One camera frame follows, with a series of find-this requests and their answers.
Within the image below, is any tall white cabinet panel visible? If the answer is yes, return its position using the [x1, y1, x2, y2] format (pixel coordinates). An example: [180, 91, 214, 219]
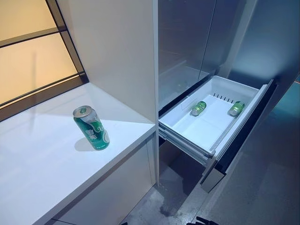
[57, 0, 160, 186]

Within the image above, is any white plastic fridge drawer bin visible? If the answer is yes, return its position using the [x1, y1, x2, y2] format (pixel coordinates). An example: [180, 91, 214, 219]
[158, 75, 261, 156]

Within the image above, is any white open fridge drawer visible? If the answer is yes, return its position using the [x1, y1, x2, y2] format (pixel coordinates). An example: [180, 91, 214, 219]
[200, 79, 278, 193]

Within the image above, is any dark framed frosted window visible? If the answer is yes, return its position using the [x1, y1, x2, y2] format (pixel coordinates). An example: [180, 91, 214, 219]
[0, 0, 90, 122]

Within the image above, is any black robot foot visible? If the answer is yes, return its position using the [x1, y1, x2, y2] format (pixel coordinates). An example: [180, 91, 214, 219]
[195, 216, 219, 225]

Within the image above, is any stainless steel fridge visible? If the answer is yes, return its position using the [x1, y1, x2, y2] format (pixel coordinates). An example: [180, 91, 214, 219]
[157, 0, 258, 111]

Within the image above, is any green beer can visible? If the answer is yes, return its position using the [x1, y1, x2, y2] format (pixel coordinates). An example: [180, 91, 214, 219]
[73, 105, 111, 150]
[190, 101, 207, 117]
[227, 101, 245, 116]

